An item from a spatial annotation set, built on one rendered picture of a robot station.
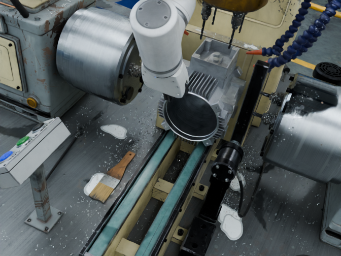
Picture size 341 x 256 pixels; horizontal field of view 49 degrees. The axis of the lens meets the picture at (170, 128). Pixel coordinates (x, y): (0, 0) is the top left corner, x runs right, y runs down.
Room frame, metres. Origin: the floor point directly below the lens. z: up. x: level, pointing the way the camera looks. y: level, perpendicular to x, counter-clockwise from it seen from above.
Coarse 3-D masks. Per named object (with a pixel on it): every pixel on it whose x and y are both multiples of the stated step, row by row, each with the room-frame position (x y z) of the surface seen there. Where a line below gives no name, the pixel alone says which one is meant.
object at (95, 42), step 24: (72, 24) 0.91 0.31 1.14; (96, 24) 0.90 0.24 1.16; (120, 24) 0.91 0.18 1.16; (72, 48) 0.85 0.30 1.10; (96, 48) 0.84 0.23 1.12; (120, 48) 0.84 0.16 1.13; (72, 72) 0.83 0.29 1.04; (96, 72) 0.81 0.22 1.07; (120, 72) 0.81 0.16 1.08; (96, 96) 0.84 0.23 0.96; (120, 96) 0.82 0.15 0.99
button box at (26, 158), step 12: (48, 120) 0.60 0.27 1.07; (60, 120) 0.59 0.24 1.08; (36, 132) 0.55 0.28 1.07; (48, 132) 0.55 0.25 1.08; (60, 132) 0.57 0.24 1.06; (24, 144) 0.51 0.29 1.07; (36, 144) 0.51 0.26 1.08; (48, 144) 0.53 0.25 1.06; (60, 144) 0.55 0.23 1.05; (12, 156) 0.47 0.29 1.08; (24, 156) 0.48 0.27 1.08; (36, 156) 0.49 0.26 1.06; (48, 156) 0.51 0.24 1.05; (0, 168) 0.44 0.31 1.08; (12, 168) 0.44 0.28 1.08; (24, 168) 0.46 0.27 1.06; (36, 168) 0.47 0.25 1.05; (0, 180) 0.44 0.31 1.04; (12, 180) 0.43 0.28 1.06; (24, 180) 0.44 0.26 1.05
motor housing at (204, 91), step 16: (192, 80) 0.81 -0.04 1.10; (208, 80) 0.82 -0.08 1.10; (192, 96) 0.93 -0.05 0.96; (208, 96) 0.76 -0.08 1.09; (240, 96) 0.87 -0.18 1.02; (160, 112) 0.79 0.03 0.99; (176, 112) 0.82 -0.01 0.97; (192, 112) 0.86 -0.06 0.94; (208, 112) 0.88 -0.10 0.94; (224, 112) 0.75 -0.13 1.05; (176, 128) 0.78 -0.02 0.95; (192, 128) 0.80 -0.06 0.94; (208, 128) 0.79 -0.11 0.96; (224, 128) 0.74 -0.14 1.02
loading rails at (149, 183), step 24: (168, 144) 0.74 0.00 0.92; (192, 144) 0.83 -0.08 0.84; (216, 144) 0.86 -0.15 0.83; (144, 168) 0.64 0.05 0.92; (192, 168) 0.67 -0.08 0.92; (144, 192) 0.58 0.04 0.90; (168, 192) 0.63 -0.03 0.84; (192, 192) 0.65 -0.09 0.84; (120, 216) 0.48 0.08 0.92; (168, 216) 0.51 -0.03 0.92; (96, 240) 0.41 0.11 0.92; (120, 240) 0.47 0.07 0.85; (144, 240) 0.43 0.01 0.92; (168, 240) 0.49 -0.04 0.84
